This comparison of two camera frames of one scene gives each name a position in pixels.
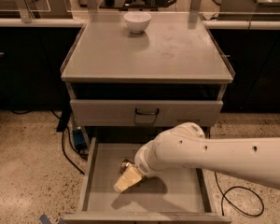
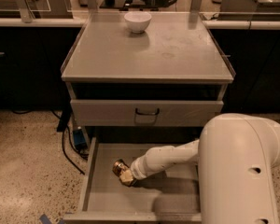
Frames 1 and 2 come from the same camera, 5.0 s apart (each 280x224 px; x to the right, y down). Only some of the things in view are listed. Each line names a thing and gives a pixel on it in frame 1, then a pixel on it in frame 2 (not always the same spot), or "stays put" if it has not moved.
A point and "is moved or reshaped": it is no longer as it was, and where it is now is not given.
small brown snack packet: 124,165 is moved or reshaped
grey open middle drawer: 190,198 stays put
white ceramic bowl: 137,21 stays put
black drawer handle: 147,113 stays put
